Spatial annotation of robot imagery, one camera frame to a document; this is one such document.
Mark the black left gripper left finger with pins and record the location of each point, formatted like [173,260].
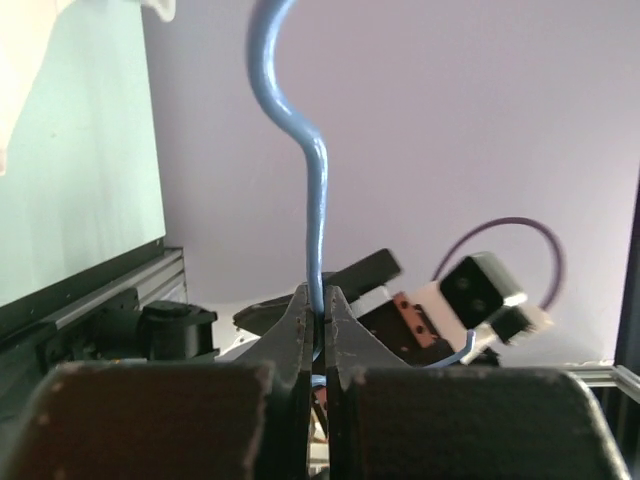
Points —
[242,419]

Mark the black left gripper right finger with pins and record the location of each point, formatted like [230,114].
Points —
[388,420]

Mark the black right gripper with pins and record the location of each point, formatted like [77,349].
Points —
[400,330]

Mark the blue hanger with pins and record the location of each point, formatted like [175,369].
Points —
[318,324]

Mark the white t shirt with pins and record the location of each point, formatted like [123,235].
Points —
[92,55]

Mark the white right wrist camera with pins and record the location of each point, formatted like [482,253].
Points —
[483,275]

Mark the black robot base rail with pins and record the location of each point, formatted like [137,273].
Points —
[133,308]

